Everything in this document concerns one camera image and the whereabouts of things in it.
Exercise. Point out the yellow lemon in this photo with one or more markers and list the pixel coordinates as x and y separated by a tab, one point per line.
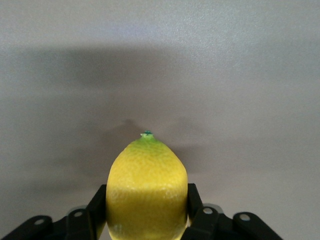
147	190

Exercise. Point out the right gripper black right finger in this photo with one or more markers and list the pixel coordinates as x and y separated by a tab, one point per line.
207	220

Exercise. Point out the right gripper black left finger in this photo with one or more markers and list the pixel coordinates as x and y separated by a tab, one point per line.
85	220

